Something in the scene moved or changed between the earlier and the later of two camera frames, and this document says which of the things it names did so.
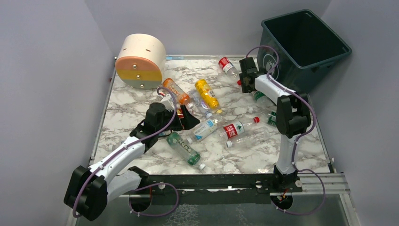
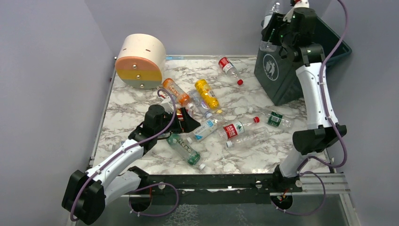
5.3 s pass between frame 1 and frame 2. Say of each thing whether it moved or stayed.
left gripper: stayed
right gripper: moved
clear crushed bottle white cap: stayed
